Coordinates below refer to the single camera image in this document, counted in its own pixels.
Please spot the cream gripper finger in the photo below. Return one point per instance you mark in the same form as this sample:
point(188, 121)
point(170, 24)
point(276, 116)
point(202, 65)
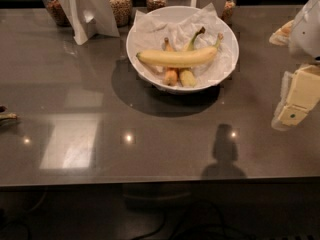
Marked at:
point(300, 93)
point(281, 36)

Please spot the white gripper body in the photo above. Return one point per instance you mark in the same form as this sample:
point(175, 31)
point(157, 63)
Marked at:
point(307, 34)

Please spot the large yellow banana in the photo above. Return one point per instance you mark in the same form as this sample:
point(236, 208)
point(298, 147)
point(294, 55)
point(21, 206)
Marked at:
point(187, 58)

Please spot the small yellow-green banana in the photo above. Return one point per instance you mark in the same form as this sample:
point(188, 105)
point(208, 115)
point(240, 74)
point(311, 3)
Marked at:
point(186, 76)

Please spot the white bowl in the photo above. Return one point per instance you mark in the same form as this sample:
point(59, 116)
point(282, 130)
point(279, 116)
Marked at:
point(143, 74)

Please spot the small orange banana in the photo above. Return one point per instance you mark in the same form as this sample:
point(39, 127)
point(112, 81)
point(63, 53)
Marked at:
point(171, 74)

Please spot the glass jar right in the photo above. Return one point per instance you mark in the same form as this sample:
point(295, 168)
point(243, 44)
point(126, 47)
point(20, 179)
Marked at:
point(228, 10)

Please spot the white paper liner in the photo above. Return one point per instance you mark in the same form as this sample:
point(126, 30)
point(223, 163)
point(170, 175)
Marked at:
point(156, 27)

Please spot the glass jar with grains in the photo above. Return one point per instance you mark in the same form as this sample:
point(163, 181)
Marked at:
point(122, 10)

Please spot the white card stand left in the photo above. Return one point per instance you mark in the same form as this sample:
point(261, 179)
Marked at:
point(90, 17)

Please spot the glass jar far left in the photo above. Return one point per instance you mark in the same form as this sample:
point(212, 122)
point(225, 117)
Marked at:
point(56, 12)

